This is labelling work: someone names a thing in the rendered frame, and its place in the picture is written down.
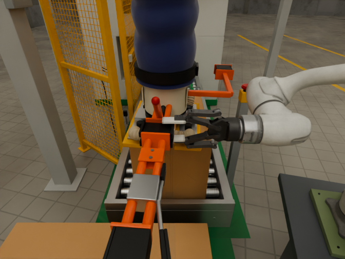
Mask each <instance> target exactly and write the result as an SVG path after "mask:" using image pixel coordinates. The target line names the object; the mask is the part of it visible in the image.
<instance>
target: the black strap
mask: <svg viewBox="0 0 345 259"><path fill-rule="evenodd" d="M134 70H135V76H136V77H137V78H138V79H139V80H141V81H143V82H145V83H149V84H154V85H177V84H182V83H186V82H188V81H190V80H192V79H193V78H194V77H195V76H198V70H199V63H198V62H195V61H194V64H193V66H192V67H191V68H189V69H187V70H184V71H179V72H172V73H156V72H148V71H145V70H142V69H140V68H139V67H138V64H137V61H135V62H134Z"/></svg>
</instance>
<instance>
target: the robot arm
mask: <svg viewBox="0 0 345 259"><path fill-rule="evenodd" d="M330 84H345V64H339V65H332V66H325V67H318V68H312V69H308V70H304V71H301V72H298V73H295V74H293V75H290V76H288V77H284V78H280V77H273V78H268V77H256V78H253V79H252V80H251V81H250V82H249V83H248V85H247V88H246V100H247V104H248V107H249V110H250V112H251V114H252V115H240V116H239V117H238V118H237V117H227V118H224V117H222V116H221V115H222V113H221V110H220V109H219V108H217V109H213V110H210V109H188V110H187V113H185V114H184V115H174V117H162V124H186V121H187V122H190V123H194V124H198V125H203V126H206V127H207V128H208V130H207V131H205V132H203V133H199V134H195V135H191V136H187V137H185V135H174V143H184V144H185V145H186V148H187V149H196V148H208V147H210V148H213V149H216V148H217V144H218V142H220V141H223V140H224V141H238V142H239V143H241V144H263V145H267V146H288V145H296V144H300V143H303V142H305V141H306V140H307V139H308V138H309V136H310V134H311V130H312V125H311V122H310V120H309V118H307V117H305V116H303V115H301V114H299V113H293V112H292V111H291V110H289V109H288V108H287V107H286V106H287V105H288V104H289V103H290V102H291V99H292V96H293V95H294V94H295V93H296V92H298V91H300V90H302V89H304V88H307V87H310V86H316V85H330ZM200 117H215V118H216V119H214V120H211V119H204V118H200ZM210 139H214V140H210ZM325 203H326V204H327V205H328V207H329V208H330V211H331V213H332V215H333V218H334V221H335V223H336V225H337V228H338V234H339V236H340V237H342V238H344V239H345V190H344V191H343V192H342V196H341V199H340V200H337V199H332V198H326V200H325Z"/></svg>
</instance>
